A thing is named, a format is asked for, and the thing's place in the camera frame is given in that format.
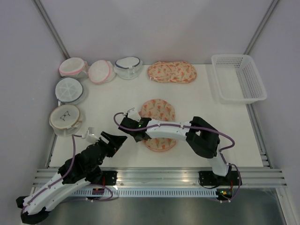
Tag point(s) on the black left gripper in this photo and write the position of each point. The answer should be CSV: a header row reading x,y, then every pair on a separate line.
x,y
116,141

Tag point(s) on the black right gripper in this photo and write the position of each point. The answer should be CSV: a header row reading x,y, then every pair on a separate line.
x,y
138,121

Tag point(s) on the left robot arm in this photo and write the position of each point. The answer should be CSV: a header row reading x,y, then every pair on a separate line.
x,y
81,170

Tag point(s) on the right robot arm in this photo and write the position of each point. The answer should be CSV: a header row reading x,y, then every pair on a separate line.
x,y
202,138

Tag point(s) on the beige round bag with glasses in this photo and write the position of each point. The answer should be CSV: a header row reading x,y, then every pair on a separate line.
x,y
66,120

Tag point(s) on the navy trimmed white mesh bag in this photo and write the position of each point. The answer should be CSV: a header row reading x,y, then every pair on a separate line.
x,y
128,68

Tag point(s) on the blue trimmed round laundry bag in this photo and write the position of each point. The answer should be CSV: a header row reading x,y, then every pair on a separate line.
x,y
70,91

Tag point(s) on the pink trimmed white mesh bag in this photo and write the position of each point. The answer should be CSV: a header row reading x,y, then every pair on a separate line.
x,y
101,71

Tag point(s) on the pink trimmed round laundry bag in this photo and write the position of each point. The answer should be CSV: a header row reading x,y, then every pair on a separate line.
x,y
75,68

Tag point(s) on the white plastic basket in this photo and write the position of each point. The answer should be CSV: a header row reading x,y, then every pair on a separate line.
x,y
237,80

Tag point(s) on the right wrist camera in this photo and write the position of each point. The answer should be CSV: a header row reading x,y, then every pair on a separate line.
x,y
133,114

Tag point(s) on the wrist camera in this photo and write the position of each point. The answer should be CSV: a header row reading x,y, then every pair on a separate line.
x,y
133,114
90,134

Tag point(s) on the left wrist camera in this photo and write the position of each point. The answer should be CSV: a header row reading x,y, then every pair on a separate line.
x,y
90,134

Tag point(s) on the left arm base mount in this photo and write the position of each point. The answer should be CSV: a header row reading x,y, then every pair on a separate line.
x,y
108,178

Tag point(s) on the white slotted cable duct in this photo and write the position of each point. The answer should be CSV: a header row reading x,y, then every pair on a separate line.
x,y
147,192

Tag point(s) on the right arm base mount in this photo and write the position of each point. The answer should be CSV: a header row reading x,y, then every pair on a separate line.
x,y
208,178

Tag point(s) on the aluminium frame post left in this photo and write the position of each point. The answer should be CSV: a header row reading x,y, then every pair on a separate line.
x,y
50,26

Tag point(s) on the aluminium frame post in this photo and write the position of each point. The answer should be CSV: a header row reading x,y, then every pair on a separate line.
x,y
50,26
260,28

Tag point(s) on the aluminium frame post right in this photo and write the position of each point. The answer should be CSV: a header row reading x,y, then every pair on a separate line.
x,y
260,28

